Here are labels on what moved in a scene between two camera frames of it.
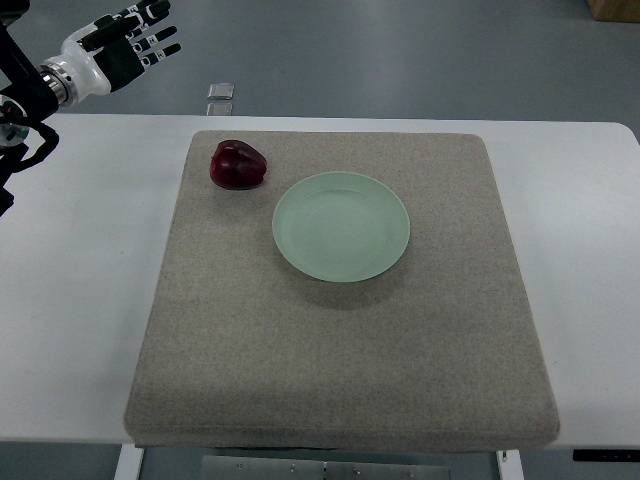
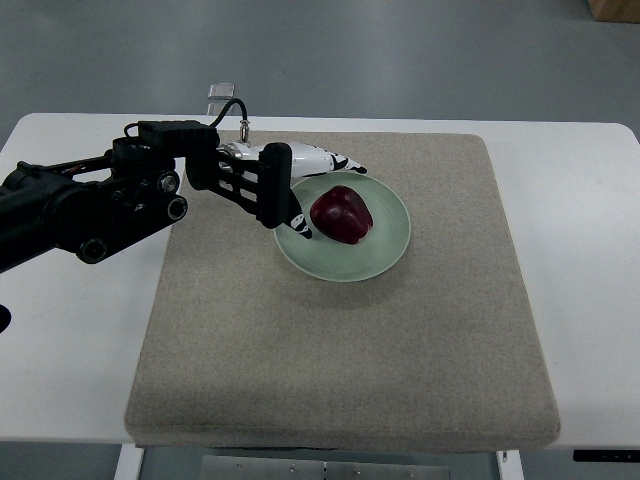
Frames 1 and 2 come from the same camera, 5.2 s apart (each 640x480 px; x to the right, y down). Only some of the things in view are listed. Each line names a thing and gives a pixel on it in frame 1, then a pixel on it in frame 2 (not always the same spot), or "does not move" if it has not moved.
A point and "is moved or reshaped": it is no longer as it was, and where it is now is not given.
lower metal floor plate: (220, 109) does not move
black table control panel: (607, 455) does not move
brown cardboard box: (615, 10) does not move
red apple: (235, 165) is moved or reshaped
